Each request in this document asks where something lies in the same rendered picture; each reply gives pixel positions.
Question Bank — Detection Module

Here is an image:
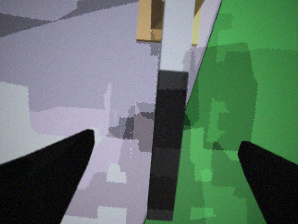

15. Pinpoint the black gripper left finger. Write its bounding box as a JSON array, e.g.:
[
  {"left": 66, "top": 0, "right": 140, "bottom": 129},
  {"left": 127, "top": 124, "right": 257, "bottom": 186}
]
[{"left": 0, "top": 129, "right": 95, "bottom": 224}]

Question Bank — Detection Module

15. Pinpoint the green mat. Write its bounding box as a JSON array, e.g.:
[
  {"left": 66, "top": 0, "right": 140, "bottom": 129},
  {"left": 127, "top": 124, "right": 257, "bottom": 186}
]
[{"left": 144, "top": 0, "right": 298, "bottom": 224}]

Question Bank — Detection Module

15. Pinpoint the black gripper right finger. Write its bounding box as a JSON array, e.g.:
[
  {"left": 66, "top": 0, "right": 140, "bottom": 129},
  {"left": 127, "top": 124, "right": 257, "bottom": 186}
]
[{"left": 238, "top": 141, "right": 298, "bottom": 224}]

